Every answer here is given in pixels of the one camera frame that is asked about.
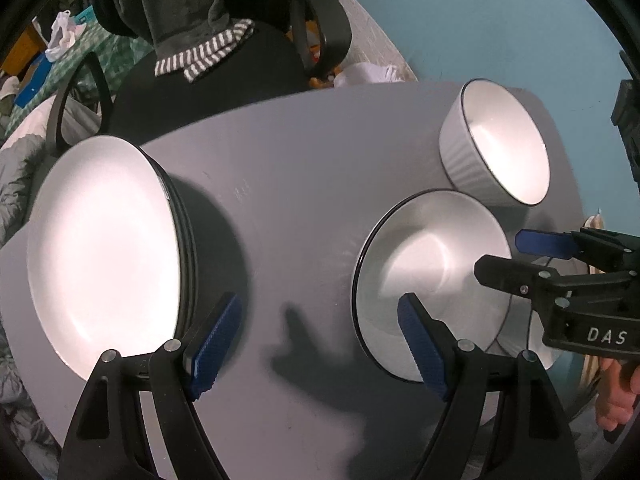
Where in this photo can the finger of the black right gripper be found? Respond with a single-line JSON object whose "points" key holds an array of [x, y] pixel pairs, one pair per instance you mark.
{"points": [[547, 289]]}

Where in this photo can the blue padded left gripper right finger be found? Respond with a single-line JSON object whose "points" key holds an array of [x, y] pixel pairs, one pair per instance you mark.
{"points": [[413, 323]]}

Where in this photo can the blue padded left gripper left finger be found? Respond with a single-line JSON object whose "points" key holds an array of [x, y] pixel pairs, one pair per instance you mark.
{"points": [[211, 342]]}

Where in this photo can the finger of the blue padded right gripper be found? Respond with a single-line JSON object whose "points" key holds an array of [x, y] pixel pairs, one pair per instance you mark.
{"points": [[586, 244]]}

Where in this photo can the white ribbed bowl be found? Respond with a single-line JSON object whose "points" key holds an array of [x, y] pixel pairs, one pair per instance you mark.
{"points": [[427, 244], [522, 329], [492, 149]]}

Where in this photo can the white plate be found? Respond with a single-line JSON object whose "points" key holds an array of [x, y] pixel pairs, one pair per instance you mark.
{"points": [[110, 259]]}

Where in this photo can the person's right hand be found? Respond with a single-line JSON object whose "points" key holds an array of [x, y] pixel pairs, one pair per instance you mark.
{"points": [[618, 389]]}

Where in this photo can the grey fluffy blanket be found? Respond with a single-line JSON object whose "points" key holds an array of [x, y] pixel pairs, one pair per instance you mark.
{"points": [[21, 160]]}

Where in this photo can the green checkered tablecloth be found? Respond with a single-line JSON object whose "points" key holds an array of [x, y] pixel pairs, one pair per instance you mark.
{"points": [[117, 56]]}

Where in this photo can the black office chair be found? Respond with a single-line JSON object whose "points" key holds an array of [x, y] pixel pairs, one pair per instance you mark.
{"points": [[296, 45]]}

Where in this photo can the blue box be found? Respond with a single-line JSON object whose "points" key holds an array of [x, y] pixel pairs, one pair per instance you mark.
{"points": [[33, 80]]}

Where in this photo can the dark grey hoodie on chair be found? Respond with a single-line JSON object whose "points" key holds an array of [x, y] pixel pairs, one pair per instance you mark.
{"points": [[188, 36]]}

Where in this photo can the white plastic bag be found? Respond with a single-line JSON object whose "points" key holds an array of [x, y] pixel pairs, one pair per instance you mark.
{"points": [[65, 32]]}

